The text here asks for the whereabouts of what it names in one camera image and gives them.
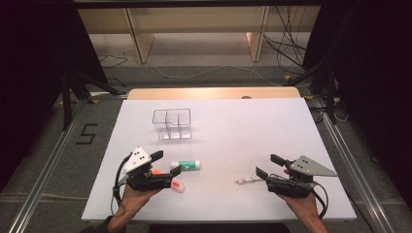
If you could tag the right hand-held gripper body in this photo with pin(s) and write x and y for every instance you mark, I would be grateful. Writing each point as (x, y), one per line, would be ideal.
(304, 166)

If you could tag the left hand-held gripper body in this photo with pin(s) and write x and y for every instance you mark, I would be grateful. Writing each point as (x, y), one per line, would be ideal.
(137, 160)

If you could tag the light wooden bench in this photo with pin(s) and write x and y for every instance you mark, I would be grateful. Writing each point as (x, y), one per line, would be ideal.
(142, 42)

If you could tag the person's left hand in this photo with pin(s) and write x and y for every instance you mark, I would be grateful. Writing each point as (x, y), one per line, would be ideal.
(136, 200)

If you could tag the black tripod stand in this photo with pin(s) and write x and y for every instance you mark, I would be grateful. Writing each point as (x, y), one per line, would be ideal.
(66, 100)
(329, 93)

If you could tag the clear plastic desk organizer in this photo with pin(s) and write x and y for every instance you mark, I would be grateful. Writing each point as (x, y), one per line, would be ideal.
(172, 124)

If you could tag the person's right hand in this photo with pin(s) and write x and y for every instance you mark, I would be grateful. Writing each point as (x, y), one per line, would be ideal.
(301, 207)

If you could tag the black curtain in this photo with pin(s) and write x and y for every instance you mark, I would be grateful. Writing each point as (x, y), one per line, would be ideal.
(35, 81)
(375, 81)

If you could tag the clear plastic pen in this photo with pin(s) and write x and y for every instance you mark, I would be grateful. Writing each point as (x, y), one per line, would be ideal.
(247, 180)

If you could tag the wooden table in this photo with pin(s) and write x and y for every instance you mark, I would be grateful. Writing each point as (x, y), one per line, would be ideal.
(194, 93)

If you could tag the green and white glue stick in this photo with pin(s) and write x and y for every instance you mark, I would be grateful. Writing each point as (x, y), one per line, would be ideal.
(186, 165)

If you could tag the aluminium floor rail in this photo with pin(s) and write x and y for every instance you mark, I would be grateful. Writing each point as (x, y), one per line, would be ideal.
(42, 181)
(359, 181)

